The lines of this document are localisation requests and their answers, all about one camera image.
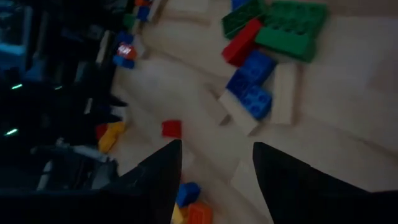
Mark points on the wooden block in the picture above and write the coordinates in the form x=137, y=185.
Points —
x=140, y=46
x=284, y=93
x=239, y=115

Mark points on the small blue plastic brick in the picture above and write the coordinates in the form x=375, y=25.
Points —
x=237, y=3

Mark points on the green plastic brick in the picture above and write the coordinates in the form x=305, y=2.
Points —
x=241, y=18
x=292, y=31
x=129, y=21

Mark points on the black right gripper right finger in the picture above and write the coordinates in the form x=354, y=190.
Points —
x=304, y=199

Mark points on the large yellow plastic brick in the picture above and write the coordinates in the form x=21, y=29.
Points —
x=176, y=216

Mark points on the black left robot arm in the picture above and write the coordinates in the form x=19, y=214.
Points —
x=31, y=109

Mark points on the orange plastic brick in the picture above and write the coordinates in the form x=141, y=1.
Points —
x=127, y=51
x=199, y=213
x=143, y=2

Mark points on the small red plastic brick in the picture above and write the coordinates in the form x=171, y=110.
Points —
x=171, y=129

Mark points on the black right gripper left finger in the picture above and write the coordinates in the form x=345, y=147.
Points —
x=149, y=193

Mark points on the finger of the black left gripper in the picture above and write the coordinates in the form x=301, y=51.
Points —
x=116, y=101
x=109, y=119

